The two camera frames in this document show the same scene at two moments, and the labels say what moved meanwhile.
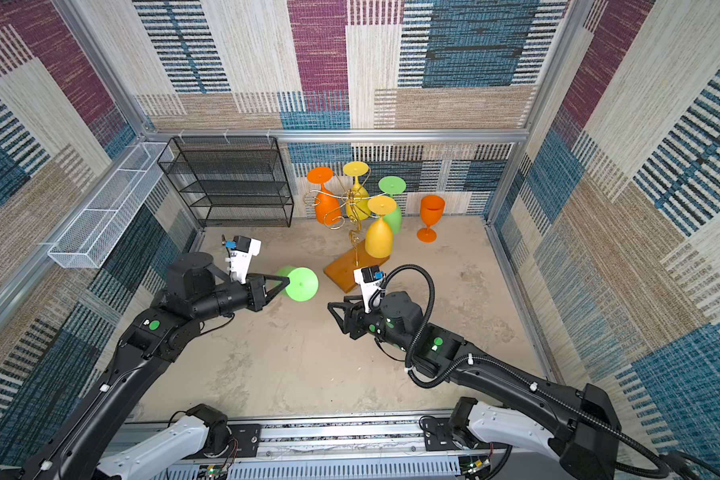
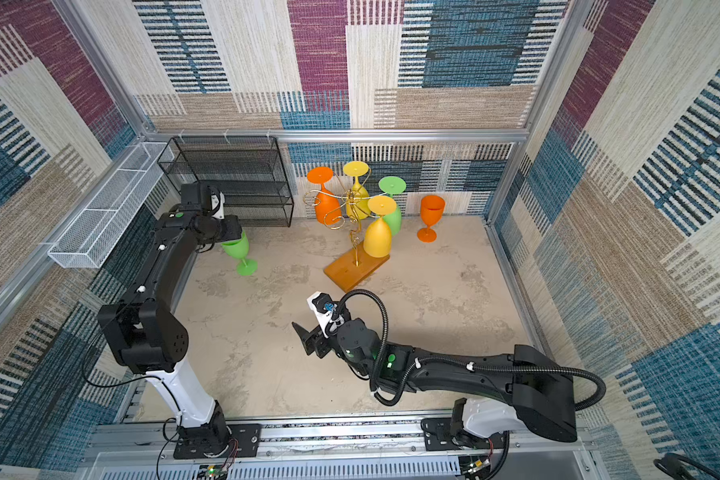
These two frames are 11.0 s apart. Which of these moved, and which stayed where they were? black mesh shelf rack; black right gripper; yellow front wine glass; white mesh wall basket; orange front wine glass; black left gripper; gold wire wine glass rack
Moved: black left gripper; black right gripper
Stayed: yellow front wine glass; white mesh wall basket; gold wire wine glass rack; black mesh shelf rack; orange front wine glass
